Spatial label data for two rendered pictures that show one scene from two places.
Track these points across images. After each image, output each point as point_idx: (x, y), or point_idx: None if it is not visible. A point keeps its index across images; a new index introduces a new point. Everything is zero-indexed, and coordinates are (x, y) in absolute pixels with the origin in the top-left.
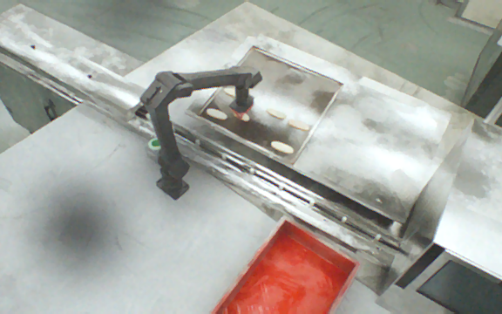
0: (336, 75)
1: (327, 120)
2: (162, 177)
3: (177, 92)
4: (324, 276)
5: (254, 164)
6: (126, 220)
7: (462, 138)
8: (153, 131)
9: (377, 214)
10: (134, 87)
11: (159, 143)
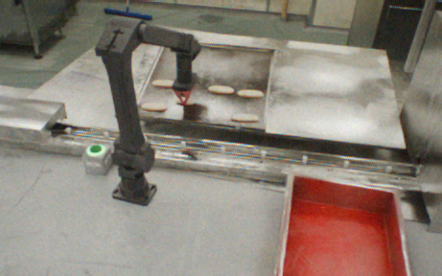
0: (264, 45)
1: (276, 83)
2: (122, 180)
3: (143, 30)
4: (361, 224)
5: (221, 143)
6: (91, 247)
7: (432, 34)
8: (83, 143)
9: (370, 154)
10: (40, 103)
11: (121, 120)
